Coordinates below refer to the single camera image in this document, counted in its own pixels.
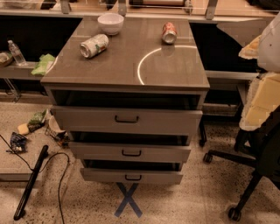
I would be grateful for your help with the grey drawer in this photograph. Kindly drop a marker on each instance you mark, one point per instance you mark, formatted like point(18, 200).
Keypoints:
point(128, 120)
point(131, 176)
point(130, 152)

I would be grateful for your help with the bottom grey drawer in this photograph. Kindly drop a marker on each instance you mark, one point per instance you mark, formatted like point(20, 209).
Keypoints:
point(131, 176)

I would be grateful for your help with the bowl on left shelf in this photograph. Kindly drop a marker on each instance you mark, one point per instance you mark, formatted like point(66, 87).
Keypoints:
point(5, 59)

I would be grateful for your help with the top grey drawer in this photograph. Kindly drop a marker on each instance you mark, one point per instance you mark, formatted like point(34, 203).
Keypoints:
point(128, 120)

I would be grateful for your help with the red coke can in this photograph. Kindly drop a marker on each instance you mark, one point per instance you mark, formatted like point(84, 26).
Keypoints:
point(169, 34)

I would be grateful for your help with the white ceramic bowl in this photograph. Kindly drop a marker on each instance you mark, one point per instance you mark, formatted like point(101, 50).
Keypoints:
point(110, 23)

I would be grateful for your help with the middle grey drawer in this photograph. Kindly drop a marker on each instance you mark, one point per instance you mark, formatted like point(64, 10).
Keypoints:
point(130, 152)

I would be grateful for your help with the black bar on floor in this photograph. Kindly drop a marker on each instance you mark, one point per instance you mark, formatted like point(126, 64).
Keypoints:
point(20, 211)

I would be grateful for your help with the grey drawer cabinet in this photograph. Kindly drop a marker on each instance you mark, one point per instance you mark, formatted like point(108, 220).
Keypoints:
point(136, 71)

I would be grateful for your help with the clear plastic water bottle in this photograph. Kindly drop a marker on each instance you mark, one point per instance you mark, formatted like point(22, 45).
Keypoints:
point(16, 53)

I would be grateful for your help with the black office chair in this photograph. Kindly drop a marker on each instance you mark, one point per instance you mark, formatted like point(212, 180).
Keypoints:
point(263, 145)

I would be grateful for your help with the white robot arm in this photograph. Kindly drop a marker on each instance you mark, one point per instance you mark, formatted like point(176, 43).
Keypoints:
point(264, 91)

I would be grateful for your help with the green snack bag on floor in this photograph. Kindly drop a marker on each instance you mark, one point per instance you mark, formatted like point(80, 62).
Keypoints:
point(37, 121)

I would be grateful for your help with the blue snack bag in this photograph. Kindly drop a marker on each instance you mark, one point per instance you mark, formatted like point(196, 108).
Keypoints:
point(17, 143)

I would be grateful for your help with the white green 7up can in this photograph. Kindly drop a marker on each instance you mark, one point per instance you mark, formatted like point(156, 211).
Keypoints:
point(93, 46)

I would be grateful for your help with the yellow sponge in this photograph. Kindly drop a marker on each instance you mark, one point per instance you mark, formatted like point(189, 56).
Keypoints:
point(23, 129)

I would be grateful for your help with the blue tape cross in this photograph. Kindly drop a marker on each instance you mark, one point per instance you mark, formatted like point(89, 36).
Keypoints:
point(128, 200)

